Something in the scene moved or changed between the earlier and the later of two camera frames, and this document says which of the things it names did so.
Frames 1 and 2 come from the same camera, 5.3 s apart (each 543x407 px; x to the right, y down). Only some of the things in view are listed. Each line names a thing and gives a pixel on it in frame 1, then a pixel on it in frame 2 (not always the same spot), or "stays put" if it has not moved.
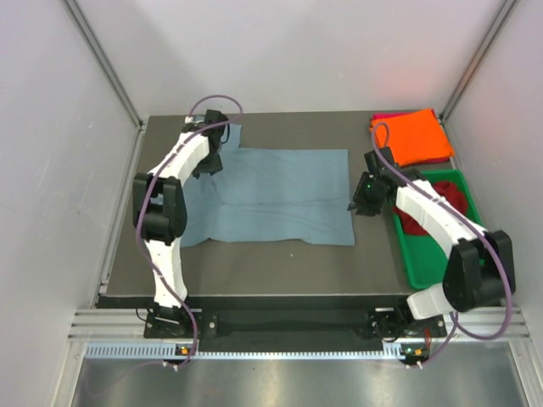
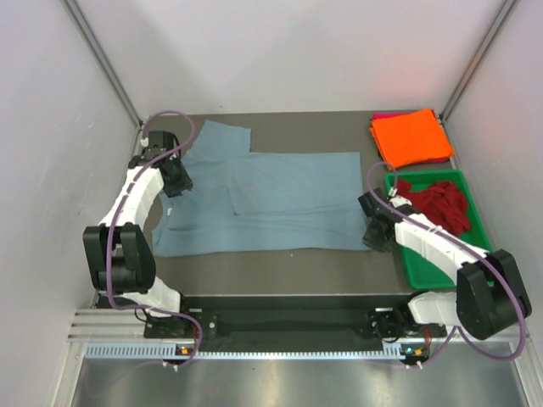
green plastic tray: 422,257 stays put
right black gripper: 357,202 -> 380,246
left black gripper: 212,167 -> 184,183
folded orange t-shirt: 415,137 stays put
